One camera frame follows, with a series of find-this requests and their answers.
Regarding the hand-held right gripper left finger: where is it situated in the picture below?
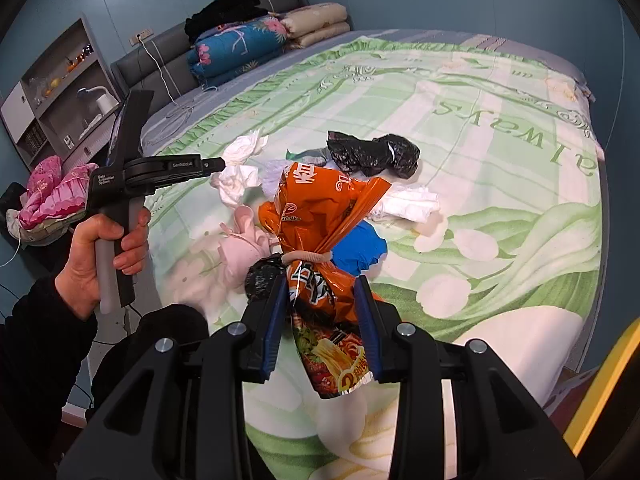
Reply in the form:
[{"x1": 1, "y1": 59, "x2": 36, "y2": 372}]
[{"x1": 57, "y1": 279, "x2": 291, "y2": 480}]

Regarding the grey shelf unit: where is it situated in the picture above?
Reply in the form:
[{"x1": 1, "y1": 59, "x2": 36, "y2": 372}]
[{"x1": 0, "y1": 15, "x2": 124, "y2": 172}]

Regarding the crumpled white tissue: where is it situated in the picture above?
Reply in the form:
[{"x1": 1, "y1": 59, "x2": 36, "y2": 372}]
[
  {"x1": 210, "y1": 164, "x2": 262, "y2": 209},
  {"x1": 222, "y1": 129, "x2": 269, "y2": 166}
]

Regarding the small black plastic bag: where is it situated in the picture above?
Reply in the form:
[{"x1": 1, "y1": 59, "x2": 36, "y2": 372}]
[{"x1": 245, "y1": 255, "x2": 287, "y2": 304}]

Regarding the black clothing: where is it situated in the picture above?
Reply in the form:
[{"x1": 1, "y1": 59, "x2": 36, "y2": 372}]
[{"x1": 183, "y1": 0, "x2": 271, "y2": 44}]

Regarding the white desk lamp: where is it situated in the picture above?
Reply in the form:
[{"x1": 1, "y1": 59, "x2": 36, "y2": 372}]
[{"x1": 77, "y1": 86, "x2": 119, "y2": 117}]

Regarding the person's left hand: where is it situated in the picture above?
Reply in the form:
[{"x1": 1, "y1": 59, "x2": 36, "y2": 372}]
[{"x1": 54, "y1": 207, "x2": 152, "y2": 319}]

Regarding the green printed blanket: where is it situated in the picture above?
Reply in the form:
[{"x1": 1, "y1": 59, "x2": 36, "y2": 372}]
[{"x1": 141, "y1": 39, "x2": 610, "y2": 480}]

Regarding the grey padded headboard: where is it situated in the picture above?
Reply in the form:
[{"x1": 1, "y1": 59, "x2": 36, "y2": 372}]
[{"x1": 110, "y1": 0, "x2": 309, "y2": 107}]

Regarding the person's left forearm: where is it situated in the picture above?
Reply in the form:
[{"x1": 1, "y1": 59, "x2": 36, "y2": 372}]
[{"x1": 0, "y1": 275, "x2": 99, "y2": 443}]

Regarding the large black plastic bag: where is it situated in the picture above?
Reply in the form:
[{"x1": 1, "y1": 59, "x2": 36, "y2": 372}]
[{"x1": 326, "y1": 130, "x2": 421, "y2": 179}]

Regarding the pink rubber band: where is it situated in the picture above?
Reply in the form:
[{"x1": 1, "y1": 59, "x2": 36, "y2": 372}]
[{"x1": 281, "y1": 251, "x2": 334, "y2": 264}]

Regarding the white plastic bag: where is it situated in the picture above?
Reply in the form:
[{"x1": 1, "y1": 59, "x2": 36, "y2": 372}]
[{"x1": 369, "y1": 183, "x2": 442, "y2": 225}]

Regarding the orange noodle packet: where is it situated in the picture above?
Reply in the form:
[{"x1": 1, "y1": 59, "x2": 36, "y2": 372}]
[{"x1": 257, "y1": 162, "x2": 392, "y2": 399}]

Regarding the grey snack wrapper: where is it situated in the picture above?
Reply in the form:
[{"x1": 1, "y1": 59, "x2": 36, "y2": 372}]
[{"x1": 286, "y1": 147, "x2": 332, "y2": 167}]

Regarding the white charging cable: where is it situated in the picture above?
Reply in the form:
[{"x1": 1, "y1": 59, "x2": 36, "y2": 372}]
[{"x1": 137, "y1": 37, "x2": 221, "y2": 133}]

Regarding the pink quilted cloth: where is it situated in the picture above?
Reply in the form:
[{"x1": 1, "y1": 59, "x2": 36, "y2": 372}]
[{"x1": 18, "y1": 155, "x2": 99, "y2": 232}]

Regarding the beige pillow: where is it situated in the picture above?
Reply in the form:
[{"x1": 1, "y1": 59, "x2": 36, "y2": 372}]
[
  {"x1": 279, "y1": 2, "x2": 349, "y2": 37},
  {"x1": 284, "y1": 22, "x2": 352, "y2": 52}
]

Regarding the blue floral quilt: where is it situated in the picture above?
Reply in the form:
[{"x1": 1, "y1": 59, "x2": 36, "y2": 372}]
[{"x1": 187, "y1": 16, "x2": 289, "y2": 89}]

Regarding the yellow object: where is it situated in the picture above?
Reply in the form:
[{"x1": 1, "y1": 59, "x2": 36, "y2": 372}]
[{"x1": 564, "y1": 331, "x2": 640, "y2": 445}]

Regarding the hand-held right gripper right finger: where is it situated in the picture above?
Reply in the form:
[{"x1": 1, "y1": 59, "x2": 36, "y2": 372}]
[{"x1": 354, "y1": 276, "x2": 584, "y2": 480}]

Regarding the blue plastic scrap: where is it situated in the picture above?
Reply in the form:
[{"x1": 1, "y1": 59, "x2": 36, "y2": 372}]
[{"x1": 331, "y1": 220, "x2": 389, "y2": 277}]

